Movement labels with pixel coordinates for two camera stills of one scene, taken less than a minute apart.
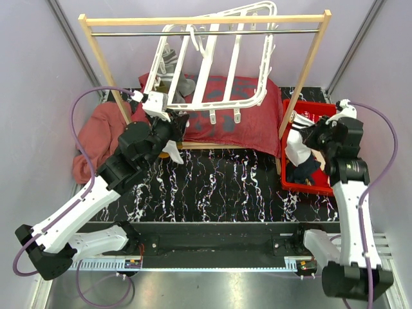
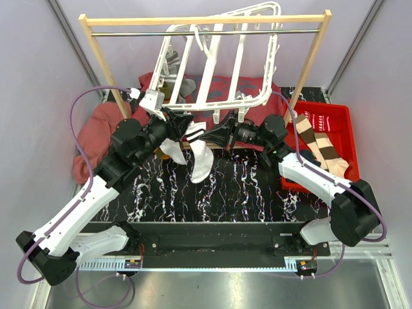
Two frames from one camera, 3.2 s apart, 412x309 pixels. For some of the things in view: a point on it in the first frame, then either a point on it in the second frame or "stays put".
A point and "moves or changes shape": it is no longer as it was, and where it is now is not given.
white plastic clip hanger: [190, 32] moves or changes shape
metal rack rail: [203, 31] stays put
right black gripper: [311, 132] → [224, 134]
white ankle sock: [172, 149] stays put
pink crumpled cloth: [98, 138] stays put
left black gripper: [177, 125] stays put
